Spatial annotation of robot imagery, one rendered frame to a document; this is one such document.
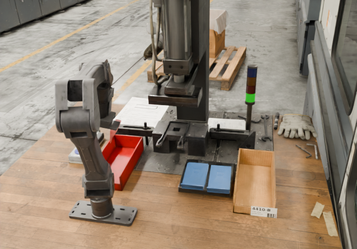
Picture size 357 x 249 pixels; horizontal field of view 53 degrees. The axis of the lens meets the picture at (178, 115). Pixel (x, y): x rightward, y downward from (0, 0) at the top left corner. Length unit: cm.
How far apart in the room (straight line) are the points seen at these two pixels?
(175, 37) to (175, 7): 9
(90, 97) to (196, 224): 49
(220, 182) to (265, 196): 15
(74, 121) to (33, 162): 62
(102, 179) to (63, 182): 30
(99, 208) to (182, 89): 47
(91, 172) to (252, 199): 50
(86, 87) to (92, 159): 21
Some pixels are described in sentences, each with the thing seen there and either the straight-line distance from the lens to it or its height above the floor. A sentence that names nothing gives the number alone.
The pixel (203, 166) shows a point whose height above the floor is 92.
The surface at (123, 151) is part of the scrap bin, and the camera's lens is 140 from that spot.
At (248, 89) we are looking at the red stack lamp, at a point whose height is 110.
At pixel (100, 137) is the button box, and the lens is 147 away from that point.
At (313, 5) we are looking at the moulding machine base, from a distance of 421.
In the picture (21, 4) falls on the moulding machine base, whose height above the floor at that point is 43.
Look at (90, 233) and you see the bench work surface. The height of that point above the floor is 90.
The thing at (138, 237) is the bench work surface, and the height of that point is 90.
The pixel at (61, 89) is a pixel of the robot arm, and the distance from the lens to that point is 87.
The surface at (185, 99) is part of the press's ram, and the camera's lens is 124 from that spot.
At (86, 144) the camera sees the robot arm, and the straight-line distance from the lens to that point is 91.
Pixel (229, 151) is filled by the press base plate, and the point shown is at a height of 90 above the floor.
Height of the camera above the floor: 167
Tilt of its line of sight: 28 degrees down
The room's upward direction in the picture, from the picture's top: 2 degrees counter-clockwise
